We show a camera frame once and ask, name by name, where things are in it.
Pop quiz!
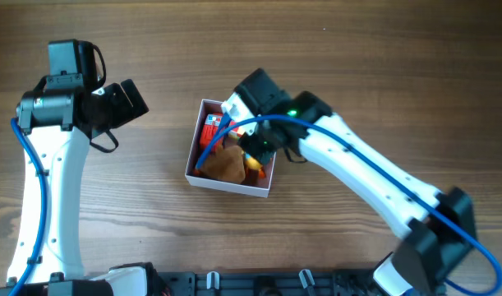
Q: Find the red toy truck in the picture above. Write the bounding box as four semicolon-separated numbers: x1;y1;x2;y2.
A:
200;113;223;150

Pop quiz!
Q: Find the yellow duck toy blue hat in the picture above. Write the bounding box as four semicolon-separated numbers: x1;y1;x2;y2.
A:
243;152;266;179

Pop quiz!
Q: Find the brown plush capybara with orange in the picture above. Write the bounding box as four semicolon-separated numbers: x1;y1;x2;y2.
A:
191;146;246;184

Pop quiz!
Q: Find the white cardboard box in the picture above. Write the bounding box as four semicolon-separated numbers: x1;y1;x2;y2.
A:
185;99;276;198

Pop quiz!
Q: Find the colourful two-by-two puzzle cube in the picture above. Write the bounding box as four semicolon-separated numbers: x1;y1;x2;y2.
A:
228;121;246;140

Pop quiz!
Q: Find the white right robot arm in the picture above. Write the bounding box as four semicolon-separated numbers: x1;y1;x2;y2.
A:
222;68;477;295

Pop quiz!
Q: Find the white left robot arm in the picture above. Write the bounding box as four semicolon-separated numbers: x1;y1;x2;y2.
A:
0;39;164;295

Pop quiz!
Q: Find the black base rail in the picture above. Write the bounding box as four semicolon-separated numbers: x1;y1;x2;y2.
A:
159;270;384;296

